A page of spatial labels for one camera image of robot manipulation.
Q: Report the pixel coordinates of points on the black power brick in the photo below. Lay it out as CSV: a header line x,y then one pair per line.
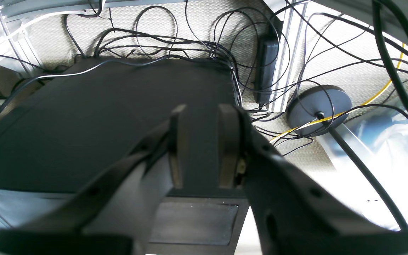
x,y
266,57

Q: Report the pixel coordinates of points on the black computer case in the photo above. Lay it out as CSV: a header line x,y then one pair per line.
x,y
68,132

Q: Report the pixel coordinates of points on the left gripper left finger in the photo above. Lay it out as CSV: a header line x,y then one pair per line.
x,y
114,214

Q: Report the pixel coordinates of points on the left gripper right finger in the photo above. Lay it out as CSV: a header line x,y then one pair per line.
x,y
294,215

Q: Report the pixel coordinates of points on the round black stand base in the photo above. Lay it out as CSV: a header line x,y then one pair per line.
x,y
312,111

